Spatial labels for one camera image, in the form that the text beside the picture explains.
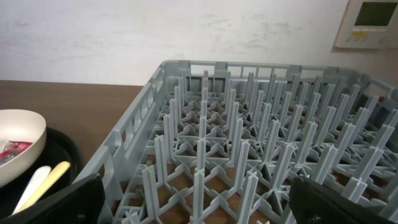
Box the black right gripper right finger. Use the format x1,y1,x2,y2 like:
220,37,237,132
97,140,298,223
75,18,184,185
289,175,393,224

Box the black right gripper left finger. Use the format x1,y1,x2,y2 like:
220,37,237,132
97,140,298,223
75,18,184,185
1,174,105,224

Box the red snack wrapper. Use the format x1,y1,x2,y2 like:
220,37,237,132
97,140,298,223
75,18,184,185
0,140,32,165

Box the grey dishwasher rack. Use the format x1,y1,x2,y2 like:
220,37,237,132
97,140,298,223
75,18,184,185
78,60,397,223

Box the yellow plastic fork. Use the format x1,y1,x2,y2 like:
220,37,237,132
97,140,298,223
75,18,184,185
17,161,70,213

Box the white plastic utensil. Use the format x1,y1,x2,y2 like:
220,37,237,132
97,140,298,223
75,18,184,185
12,166,52,215

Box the black round tray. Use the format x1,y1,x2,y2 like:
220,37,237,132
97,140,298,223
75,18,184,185
1,127,83,219

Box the cream plate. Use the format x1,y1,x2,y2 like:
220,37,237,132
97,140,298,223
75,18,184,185
1,109,47,187

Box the white wall control panel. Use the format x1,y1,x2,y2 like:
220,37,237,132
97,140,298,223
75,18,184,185
334,0,397,50

